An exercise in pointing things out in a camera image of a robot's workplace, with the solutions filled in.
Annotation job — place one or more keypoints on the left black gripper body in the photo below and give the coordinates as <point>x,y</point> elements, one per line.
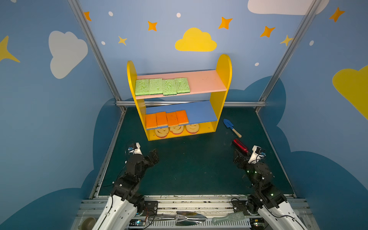
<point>148,159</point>

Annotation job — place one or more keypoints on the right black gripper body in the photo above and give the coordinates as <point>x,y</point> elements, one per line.
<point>241,159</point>

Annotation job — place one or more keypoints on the smiley sponge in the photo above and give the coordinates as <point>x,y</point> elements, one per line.
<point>177,130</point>
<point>162,132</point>
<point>193,128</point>

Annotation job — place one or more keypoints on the orange sponge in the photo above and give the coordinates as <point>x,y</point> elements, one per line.
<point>172,119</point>
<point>151,121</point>
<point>182,117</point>
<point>161,119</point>

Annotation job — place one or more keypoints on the green sponge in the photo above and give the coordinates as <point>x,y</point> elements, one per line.
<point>182,85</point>
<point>169,87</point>
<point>142,87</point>
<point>155,86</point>

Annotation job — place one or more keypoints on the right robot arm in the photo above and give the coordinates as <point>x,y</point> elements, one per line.
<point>267,200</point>

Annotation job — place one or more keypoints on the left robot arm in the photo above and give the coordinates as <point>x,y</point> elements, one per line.
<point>124,201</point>

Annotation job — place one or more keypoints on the yellow shelf with pink and blue boards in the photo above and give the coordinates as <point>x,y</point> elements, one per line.
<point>205,113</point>

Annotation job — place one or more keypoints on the red toy object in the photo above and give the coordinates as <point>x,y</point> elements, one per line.
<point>240,146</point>

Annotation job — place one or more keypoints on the blue toy shovel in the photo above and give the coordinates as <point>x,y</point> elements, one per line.
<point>229,124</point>

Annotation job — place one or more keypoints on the pale green brush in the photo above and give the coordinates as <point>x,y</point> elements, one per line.
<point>232,217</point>

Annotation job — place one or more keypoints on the green circuit board left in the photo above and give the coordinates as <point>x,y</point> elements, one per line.
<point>137,223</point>

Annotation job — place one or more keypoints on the circuit board right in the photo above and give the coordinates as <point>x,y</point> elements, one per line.
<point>257,224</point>

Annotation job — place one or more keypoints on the silver metal trowel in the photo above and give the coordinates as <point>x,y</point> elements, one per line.
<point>181,218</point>

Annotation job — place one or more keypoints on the small round bowl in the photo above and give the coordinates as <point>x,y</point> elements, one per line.
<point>88,224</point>

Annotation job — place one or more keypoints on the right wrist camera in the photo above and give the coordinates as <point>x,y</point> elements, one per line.
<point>257,155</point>

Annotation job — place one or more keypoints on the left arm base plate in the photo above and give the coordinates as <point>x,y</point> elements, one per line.
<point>147,208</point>

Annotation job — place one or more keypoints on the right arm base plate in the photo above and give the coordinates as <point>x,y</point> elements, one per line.
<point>241,207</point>

